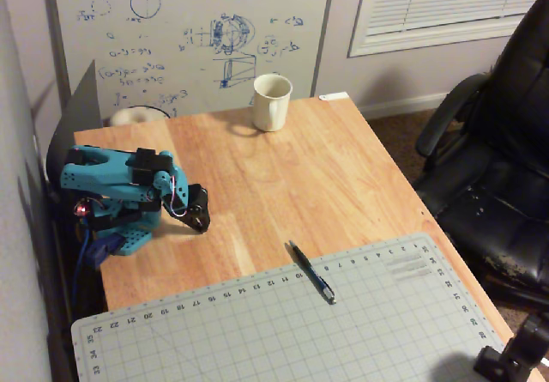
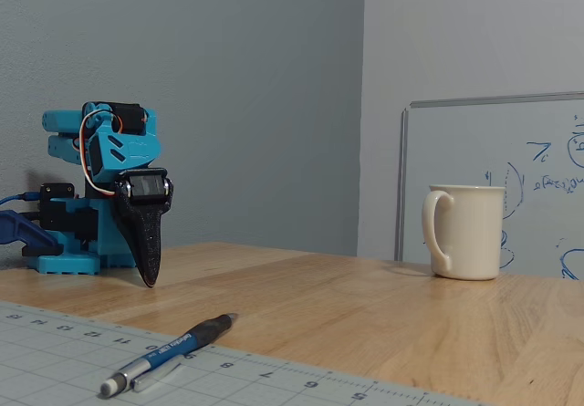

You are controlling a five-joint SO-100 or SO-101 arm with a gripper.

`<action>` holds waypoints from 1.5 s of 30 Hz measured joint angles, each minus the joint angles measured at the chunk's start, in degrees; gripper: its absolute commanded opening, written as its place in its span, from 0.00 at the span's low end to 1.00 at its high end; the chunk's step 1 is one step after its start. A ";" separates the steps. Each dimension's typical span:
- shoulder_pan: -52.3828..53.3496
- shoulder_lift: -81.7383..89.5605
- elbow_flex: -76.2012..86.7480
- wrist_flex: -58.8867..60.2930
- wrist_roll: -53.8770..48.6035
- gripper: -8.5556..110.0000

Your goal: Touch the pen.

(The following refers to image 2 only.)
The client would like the blue usb cable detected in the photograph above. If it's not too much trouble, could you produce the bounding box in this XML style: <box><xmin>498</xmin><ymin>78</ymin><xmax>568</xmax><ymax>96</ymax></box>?
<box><xmin>0</xmin><ymin>191</ymin><xmax>43</xmax><ymax>206</ymax></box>

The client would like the blue mechanical pencil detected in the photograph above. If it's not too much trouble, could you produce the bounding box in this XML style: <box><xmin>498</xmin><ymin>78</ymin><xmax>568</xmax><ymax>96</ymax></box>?
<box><xmin>99</xmin><ymin>313</ymin><xmax>239</xmax><ymax>399</ymax></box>

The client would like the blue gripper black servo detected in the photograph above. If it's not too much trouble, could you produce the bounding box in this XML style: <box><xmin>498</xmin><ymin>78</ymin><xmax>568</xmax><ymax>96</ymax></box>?
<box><xmin>87</xmin><ymin>130</ymin><xmax>175</xmax><ymax>288</ymax></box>

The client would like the cream ceramic mug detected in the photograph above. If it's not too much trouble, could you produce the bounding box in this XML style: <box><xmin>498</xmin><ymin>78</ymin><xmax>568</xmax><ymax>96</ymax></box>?
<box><xmin>421</xmin><ymin>184</ymin><xmax>506</xmax><ymax>282</ymax></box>

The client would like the grey cutting mat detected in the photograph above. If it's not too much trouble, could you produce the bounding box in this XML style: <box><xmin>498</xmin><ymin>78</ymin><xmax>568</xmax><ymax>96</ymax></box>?
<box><xmin>0</xmin><ymin>299</ymin><xmax>496</xmax><ymax>406</ymax></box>

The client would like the dark blue table clamp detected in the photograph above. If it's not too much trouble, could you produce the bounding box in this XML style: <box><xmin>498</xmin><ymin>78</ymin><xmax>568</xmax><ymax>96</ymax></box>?
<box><xmin>0</xmin><ymin>209</ymin><xmax>63</xmax><ymax>257</ymax></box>

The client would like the white red servo wire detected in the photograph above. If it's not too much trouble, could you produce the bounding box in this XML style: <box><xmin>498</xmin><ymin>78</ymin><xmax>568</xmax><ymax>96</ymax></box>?
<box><xmin>78</xmin><ymin>109</ymin><xmax>127</xmax><ymax>197</ymax></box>

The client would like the whiteboard with blue writing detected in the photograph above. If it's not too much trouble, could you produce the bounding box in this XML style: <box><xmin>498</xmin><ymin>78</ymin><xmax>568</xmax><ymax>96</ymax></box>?
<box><xmin>394</xmin><ymin>90</ymin><xmax>584</xmax><ymax>282</ymax></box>

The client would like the black controller board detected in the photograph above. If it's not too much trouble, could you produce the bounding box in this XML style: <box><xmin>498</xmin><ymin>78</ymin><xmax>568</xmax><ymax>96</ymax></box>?
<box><xmin>37</xmin><ymin>182</ymin><xmax>77</xmax><ymax>233</ymax></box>

